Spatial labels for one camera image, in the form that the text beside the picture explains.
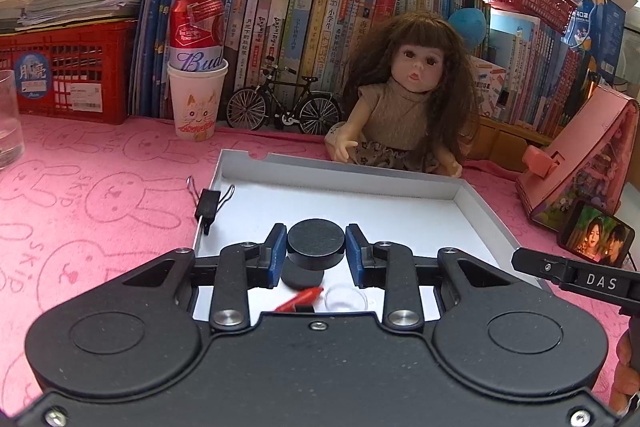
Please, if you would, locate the pink rabbit-print cloth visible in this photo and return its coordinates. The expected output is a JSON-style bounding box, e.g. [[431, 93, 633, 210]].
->
[[0, 114, 640, 413]]

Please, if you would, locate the black binder clip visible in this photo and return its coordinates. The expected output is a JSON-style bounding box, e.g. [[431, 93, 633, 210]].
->
[[186, 176, 236, 235]]

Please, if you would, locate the white cat-print paper cup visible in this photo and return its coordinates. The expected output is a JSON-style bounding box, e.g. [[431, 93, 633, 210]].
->
[[167, 59, 229, 142]]

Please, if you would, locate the clear small round lid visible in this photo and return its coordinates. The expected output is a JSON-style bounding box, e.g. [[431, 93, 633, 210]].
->
[[324, 286, 371, 312]]

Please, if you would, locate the red beer can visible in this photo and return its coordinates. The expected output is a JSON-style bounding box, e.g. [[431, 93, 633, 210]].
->
[[169, 0, 225, 72]]

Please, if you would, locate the clear drinking glass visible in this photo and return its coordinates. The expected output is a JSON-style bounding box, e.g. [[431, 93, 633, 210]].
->
[[0, 69, 25, 170]]

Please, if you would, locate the pink plastic holder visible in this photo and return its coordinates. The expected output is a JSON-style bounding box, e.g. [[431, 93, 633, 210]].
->
[[522, 146, 561, 180]]

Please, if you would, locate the row of thin upright books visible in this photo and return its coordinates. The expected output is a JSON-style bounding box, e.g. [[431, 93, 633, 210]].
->
[[131, 0, 401, 120]]

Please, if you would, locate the white pencil-print carton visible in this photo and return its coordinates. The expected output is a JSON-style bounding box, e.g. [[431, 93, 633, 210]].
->
[[472, 59, 508, 118]]

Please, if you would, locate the black smartphone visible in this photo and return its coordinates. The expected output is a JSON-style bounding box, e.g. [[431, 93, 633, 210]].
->
[[557, 199, 636, 269]]

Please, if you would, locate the red plastic crate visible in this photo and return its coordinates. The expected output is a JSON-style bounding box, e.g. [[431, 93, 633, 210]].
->
[[0, 21, 138, 125]]

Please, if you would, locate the black toy bicycle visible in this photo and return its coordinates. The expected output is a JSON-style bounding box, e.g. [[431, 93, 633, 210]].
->
[[226, 66, 343, 135]]

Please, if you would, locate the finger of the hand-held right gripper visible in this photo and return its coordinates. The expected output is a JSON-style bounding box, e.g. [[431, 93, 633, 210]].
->
[[511, 247, 576, 293]]

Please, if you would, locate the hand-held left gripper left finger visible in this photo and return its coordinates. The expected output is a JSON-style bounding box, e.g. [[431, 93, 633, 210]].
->
[[122, 223, 288, 333]]

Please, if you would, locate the small red plastic piece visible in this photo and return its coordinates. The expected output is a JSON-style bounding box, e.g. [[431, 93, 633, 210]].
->
[[274, 287, 325, 312]]

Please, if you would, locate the black round disc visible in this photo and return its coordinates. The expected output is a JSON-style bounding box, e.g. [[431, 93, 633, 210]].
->
[[286, 218, 347, 269]]

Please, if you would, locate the white cardboard box tray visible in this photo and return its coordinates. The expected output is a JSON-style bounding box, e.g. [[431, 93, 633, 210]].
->
[[192, 149, 548, 323]]

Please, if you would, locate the person's right hand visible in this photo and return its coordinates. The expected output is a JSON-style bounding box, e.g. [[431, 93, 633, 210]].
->
[[609, 314, 640, 414]]

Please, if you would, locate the brown-haired doll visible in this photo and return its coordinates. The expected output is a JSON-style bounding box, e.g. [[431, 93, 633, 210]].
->
[[325, 12, 481, 178]]

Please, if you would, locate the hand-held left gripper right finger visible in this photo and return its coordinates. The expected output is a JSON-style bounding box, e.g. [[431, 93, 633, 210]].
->
[[345, 223, 518, 333]]

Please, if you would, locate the pink triangular toy box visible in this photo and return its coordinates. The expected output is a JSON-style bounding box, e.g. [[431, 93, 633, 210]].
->
[[515, 87, 640, 233]]

